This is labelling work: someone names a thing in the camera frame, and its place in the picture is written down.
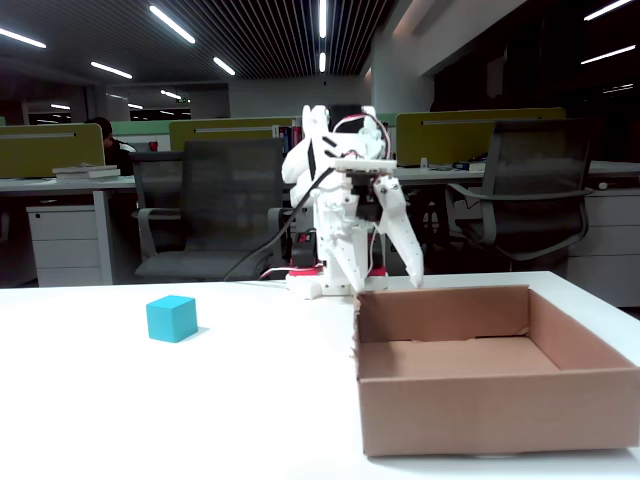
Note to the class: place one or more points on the white drawer cabinet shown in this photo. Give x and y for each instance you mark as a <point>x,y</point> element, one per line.
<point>65,245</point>
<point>610,240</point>

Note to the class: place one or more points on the green desk partition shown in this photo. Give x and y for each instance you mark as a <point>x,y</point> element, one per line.
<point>145,127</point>

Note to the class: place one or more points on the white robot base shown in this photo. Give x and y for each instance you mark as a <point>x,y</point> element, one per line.
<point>305,287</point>

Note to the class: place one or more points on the blue cube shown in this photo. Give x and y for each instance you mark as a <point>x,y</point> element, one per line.
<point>170,320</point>

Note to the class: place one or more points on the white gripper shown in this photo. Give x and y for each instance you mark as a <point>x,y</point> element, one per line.
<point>389,199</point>

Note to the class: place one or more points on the dark flat book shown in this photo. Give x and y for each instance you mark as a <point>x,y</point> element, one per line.
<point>467,165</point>

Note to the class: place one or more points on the row of upright books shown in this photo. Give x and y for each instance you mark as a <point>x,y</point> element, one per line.
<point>292,137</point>

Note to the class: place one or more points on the white office desk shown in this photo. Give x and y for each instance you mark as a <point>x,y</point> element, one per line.
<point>50,185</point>
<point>435,174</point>

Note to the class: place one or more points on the seated person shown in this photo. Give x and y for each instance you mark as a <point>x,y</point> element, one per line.
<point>117,155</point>

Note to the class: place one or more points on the grey mesh office chair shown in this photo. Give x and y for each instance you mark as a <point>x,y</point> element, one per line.
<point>230,190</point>

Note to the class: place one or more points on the black mesh office chair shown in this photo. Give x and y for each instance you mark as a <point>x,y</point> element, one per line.
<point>540,160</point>

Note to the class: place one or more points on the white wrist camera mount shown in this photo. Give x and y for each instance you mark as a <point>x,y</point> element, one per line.
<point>365,164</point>

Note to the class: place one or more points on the brown cardboard box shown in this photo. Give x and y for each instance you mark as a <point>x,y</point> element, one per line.
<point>490,415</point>

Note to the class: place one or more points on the white linear ceiling light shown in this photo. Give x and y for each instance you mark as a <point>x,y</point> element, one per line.
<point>112,70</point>
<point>224,66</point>
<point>608,54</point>
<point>22,38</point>
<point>172,24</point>
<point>322,62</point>
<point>170,94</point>
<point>608,10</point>
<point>322,17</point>

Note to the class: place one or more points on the stack of books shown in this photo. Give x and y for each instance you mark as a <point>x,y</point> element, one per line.
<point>87,172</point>

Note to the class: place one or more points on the olive desk partition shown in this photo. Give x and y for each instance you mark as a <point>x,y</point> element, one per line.
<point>450,140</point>
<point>45,150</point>
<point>225,135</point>

